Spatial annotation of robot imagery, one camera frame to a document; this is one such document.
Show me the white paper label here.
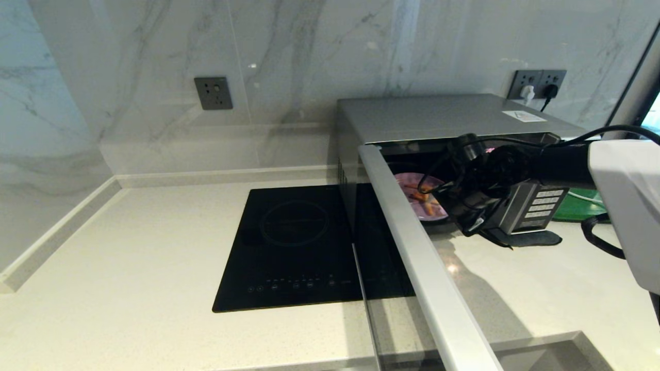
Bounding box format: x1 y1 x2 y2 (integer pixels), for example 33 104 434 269
503 110 548 123

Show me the purple plastic plate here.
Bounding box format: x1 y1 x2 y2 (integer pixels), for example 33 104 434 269
394 173 452 222

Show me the grey single wall socket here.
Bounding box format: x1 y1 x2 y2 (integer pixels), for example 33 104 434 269
194 76 234 110

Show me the grey double wall socket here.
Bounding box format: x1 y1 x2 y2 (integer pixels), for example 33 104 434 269
508 70 568 100

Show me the black cloth pad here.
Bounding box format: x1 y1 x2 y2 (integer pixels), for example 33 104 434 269
482 229 564 249

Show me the black induction cooktop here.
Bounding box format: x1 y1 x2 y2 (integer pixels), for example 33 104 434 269
212 184 364 313

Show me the silver microwave oven body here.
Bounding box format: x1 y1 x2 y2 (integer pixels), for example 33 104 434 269
336 93 588 240

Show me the green plastic cutting board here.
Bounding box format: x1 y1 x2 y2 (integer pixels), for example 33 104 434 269
553 188 609 223

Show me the black glass microwave door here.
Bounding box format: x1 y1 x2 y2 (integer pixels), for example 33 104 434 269
352 144 503 371

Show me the black power plug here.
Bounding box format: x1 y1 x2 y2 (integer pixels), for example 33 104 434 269
540 83 560 111

